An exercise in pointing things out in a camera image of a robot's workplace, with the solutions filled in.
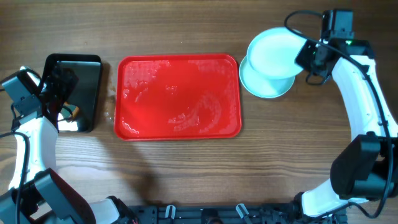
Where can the white plate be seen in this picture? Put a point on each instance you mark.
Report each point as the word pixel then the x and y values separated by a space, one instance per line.
pixel 260 86
pixel 273 53

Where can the black water basin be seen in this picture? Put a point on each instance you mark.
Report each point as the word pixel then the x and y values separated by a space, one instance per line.
pixel 88 68

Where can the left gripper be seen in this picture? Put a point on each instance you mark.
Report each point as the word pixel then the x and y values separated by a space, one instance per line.
pixel 64 91

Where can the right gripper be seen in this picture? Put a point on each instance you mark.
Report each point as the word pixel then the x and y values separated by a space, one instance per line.
pixel 301 58

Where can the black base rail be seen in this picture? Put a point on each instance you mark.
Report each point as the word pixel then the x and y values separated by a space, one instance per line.
pixel 267 213

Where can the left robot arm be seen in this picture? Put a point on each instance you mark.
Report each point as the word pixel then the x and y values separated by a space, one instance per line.
pixel 37 194

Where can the green orange sponge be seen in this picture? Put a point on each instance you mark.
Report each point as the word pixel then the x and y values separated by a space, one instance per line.
pixel 72 110

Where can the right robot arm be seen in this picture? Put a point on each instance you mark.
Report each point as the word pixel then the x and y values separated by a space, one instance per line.
pixel 364 175

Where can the white plate top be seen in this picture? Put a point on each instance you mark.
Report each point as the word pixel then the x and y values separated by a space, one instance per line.
pixel 273 53

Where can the red plastic tray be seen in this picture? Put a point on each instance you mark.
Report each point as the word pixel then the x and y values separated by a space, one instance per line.
pixel 177 97

